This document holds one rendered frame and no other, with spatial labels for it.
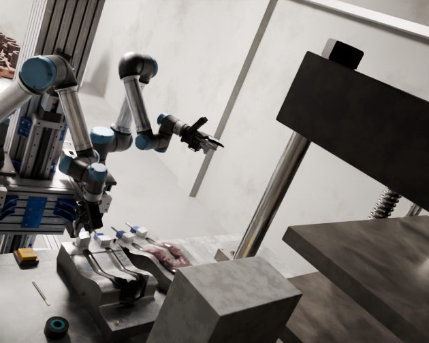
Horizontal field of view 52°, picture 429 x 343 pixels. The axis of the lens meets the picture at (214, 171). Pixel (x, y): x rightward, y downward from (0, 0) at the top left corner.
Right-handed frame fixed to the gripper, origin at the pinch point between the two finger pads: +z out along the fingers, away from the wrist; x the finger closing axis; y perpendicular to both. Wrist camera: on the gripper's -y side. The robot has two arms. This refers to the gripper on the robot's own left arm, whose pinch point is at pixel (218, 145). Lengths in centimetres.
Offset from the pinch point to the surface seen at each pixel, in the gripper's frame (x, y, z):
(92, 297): 70, 50, 4
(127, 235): 25, 55, -18
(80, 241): 55, 46, -21
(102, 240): 44, 48, -18
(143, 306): 56, 52, 18
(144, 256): 31, 53, -2
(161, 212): -157, 169, -109
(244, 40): -255, -3, -132
